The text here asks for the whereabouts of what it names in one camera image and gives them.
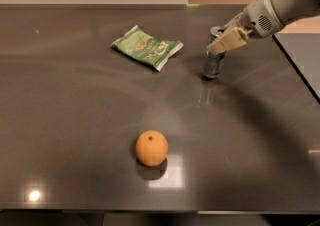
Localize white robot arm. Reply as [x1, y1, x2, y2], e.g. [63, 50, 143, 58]
[208, 0, 320, 56]

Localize orange fruit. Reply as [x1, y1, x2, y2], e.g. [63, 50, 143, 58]
[135, 130, 169, 167]

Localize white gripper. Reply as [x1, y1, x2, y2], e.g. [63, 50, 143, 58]
[208, 0, 285, 55]

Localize silver blue redbull can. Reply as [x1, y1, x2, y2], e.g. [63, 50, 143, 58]
[202, 26, 225, 80]

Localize green chip bag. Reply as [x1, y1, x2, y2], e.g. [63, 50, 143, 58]
[110, 26, 184, 72]

